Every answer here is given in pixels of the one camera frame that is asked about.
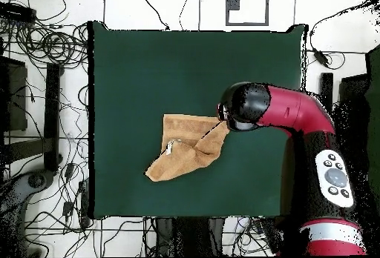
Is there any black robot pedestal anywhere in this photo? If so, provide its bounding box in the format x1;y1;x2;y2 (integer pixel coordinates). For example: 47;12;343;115
154;216;225;257

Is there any grey wheeled base leg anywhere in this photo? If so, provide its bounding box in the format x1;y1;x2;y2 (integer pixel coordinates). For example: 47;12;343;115
0;168;57;211

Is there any coiled black cable bundle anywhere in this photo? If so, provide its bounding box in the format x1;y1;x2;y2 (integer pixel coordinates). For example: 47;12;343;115
11;21;90;69

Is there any black power strip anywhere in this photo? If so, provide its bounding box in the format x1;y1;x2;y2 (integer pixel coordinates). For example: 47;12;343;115
0;2;37;23

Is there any dark green table cloth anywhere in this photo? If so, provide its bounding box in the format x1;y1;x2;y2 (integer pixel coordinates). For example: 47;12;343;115
88;20;308;220

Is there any black power adapter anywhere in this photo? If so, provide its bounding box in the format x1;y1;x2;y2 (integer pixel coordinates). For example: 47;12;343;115
312;49;330;67

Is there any black box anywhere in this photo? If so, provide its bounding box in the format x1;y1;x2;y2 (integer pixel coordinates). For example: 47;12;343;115
0;56;28;133

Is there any green cloth sheet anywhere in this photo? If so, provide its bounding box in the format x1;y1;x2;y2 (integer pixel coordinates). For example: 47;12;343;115
366;44;380;211

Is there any tan terry towel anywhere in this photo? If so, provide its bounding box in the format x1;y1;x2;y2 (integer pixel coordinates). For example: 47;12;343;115
144;113;231;182

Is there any dark box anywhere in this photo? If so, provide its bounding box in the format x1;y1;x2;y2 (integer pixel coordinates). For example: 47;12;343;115
339;73;370;105

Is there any black stand frame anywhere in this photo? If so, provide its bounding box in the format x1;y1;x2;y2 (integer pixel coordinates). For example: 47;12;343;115
0;62;63;173
319;72;335;106

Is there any thin black cable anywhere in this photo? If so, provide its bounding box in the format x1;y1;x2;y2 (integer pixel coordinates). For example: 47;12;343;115
138;0;171;31

